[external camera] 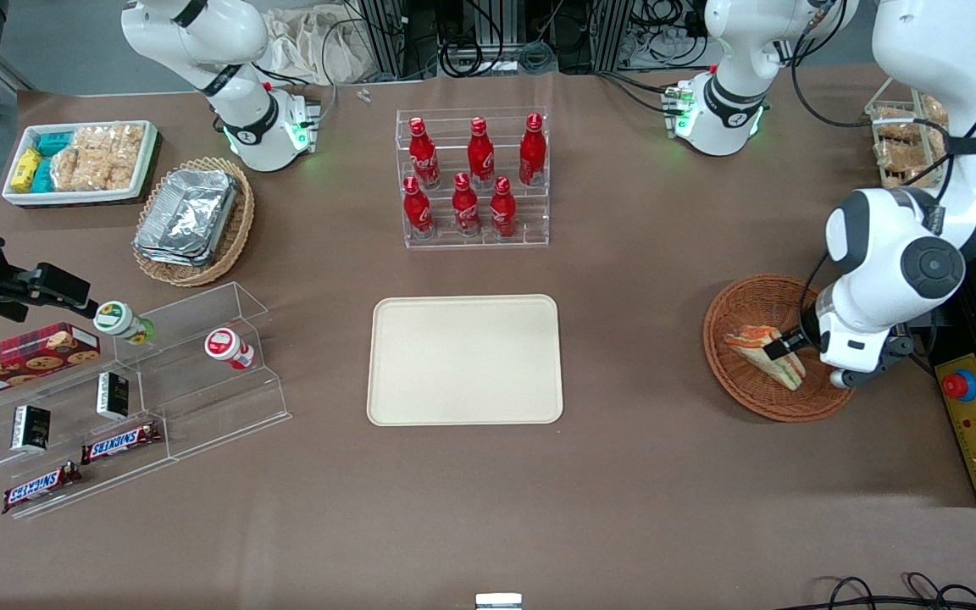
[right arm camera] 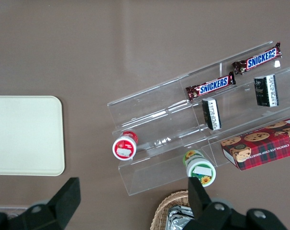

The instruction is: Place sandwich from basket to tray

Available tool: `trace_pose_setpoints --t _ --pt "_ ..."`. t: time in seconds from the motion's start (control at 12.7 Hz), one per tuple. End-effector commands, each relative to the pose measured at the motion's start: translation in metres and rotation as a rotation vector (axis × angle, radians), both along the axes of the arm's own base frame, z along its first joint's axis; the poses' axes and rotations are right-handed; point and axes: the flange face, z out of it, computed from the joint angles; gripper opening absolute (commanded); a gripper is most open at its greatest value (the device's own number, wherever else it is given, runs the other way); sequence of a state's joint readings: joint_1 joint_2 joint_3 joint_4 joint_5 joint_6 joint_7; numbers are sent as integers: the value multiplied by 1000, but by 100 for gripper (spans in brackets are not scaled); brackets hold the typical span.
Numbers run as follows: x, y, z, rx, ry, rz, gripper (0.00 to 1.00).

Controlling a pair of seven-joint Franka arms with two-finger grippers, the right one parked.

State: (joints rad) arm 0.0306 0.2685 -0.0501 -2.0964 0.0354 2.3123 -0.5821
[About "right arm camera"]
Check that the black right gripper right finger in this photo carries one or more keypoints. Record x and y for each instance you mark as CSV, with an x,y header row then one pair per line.
x,y
207,213

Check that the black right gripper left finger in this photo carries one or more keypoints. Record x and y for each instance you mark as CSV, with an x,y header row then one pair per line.
x,y
61,203

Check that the round brown wicker basket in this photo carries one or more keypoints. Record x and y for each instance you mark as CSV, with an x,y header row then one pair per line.
x,y
161,210

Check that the cream rectangular plastic tray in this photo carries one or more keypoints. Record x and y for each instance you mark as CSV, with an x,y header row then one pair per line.
x,y
27,134

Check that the silver foil snack package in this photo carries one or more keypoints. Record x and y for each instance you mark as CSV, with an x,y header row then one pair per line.
x,y
178,215

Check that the green sunflower lidded cup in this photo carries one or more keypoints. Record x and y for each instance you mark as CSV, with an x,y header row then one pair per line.
x,y
200,169

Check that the red lidded yogurt cup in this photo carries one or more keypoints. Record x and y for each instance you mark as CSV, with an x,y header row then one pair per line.
x,y
124,148

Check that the red tartan cookie box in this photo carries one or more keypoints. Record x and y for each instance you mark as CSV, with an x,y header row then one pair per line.
x,y
267,148

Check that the black and white snack pack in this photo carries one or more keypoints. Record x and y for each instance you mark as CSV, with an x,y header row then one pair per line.
x,y
262,91
210,113

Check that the clear acrylic tiered display shelf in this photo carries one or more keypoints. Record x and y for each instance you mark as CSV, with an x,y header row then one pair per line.
x,y
159,115

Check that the Snickers chocolate bar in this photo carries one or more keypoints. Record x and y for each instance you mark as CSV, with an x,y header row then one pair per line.
x,y
212,85
259,58

